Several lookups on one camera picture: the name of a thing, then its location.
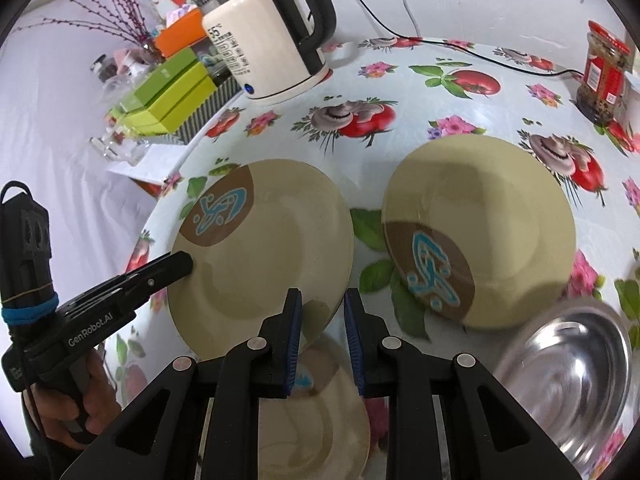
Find tan plate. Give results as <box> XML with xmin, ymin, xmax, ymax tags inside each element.
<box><xmin>168</xmin><ymin>159</ymin><xmax>354</xmax><ymax>360</ymax></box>
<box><xmin>258</xmin><ymin>336</ymin><xmax>370</xmax><ymax>479</ymax></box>
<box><xmin>381</xmin><ymin>134</ymin><xmax>576</xmax><ymax>330</ymax></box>

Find stainless steel bowl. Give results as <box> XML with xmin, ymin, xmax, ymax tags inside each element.
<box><xmin>494</xmin><ymin>297</ymin><xmax>631</xmax><ymax>474</ymax></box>

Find person's left hand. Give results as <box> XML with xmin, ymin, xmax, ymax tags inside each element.
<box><xmin>23</xmin><ymin>349</ymin><xmax>122</xmax><ymax>450</ymax></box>

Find glass mug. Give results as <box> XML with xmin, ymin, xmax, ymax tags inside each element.
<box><xmin>89</xmin><ymin>127</ymin><xmax>150</xmax><ymax>167</ymax></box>

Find green gift boxes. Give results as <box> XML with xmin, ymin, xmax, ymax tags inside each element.
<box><xmin>106</xmin><ymin>48</ymin><xmax>217</xmax><ymax>136</ymax></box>

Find zigzag pattern box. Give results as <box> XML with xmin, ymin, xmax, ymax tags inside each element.
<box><xmin>167</xmin><ymin>76</ymin><xmax>241</xmax><ymax>145</ymax></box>

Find fruit-pattern tablecloth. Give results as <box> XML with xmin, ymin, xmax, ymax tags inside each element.
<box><xmin>129</xmin><ymin>40</ymin><xmax>639</xmax><ymax>365</ymax></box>

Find orange box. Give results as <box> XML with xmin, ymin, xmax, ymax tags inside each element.
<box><xmin>154</xmin><ymin>9</ymin><xmax>206</xmax><ymax>58</ymax></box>

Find purple branch vase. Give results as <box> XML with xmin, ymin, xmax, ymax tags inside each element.
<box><xmin>13</xmin><ymin>0</ymin><xmax>164</xmax><ymax>64</ymax></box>

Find white electric kettle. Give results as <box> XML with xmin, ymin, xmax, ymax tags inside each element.
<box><xmin>193</xmin><ymin>0</ymin><xmax>336</xmax><ymax>105</ymax></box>

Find red-lidded sauce jar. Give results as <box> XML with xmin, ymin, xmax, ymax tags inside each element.
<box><xmin>576</xmin><ymin>21</ymin><xmax>631</xmax><ymax>126</ymax></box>

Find white yogurt tub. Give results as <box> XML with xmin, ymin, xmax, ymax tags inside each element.
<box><xmin>617</xmin><ymin>72</ymin><xmax>640</xmax><ymax>136</ymax></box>

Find black power cable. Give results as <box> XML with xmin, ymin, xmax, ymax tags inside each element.
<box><xmin>324</xmin><ymin>0</ymin><xmax>586</xmax><ymax>79</ymax></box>

